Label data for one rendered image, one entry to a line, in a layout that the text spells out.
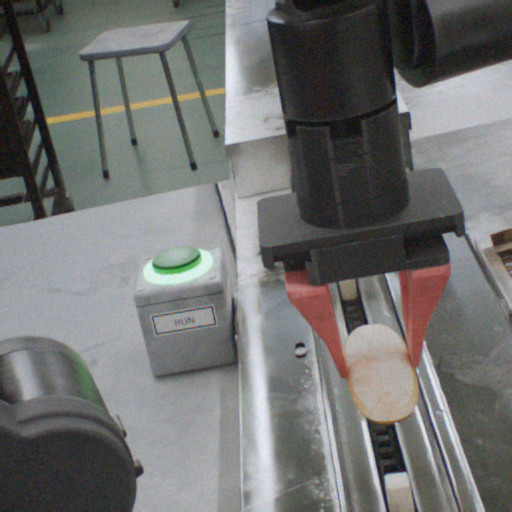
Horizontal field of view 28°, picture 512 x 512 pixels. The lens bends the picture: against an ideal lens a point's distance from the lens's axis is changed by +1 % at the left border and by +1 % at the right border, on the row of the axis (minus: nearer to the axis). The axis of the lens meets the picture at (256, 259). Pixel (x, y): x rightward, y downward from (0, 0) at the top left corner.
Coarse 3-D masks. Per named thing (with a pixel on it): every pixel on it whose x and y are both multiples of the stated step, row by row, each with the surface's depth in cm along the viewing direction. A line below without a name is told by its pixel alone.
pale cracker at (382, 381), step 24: (360, 336) 60; (384, 336) 60; (360, 360) 58; (384, 360) 57; (408, 360) 58; (360, 384) 56; (384, 384) 55; (408, 384) 55; (360, 408) 55; (384, 408) 54; (408, 408) 54
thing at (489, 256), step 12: (492, 240) 76; (504, 240) 76; (480, 252) 74; (492, 252) 75; (504, 252) 76; (492, 264) 74; (504, 264) 74; (492, 276) 71; (504, 276) 72; (504, 288) 70
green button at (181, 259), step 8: (176, 248) 82; (184, 248) 82; (192, 248) 82; (160, 256) 82; (168, 256) 81; (176, 256) 81; (184, 256) 81; (192, 256) 81; (200, 256) 81; (152, 264) 81; (160, 264) 80; (168, 264) 80; (176, 264) 80; (184, 264) 80; (192, 264) 80; (160, 272) 80; (168, 272) 80; (176, 272) 80; (184, 272) 80
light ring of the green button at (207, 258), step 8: (208, 256) 81; (200, 264) 80; (208, 264) 80; (144, 272) 81; (152, 272) 81; (192, 272) 79; (200, 272) 80; (152, 280) 80; (160, 280) 79; (168, 280) 79; (176, 280) 79; (184, 280) 79
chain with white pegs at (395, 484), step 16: (352, 288) 83; (352, 304) 84; (352, 320) 81; (384, 432) 67; (384, 448) 65; (384, 464) 64; (400, 464) 64; (384, 480) 63; (400, 480) 58; (400, 496) 57
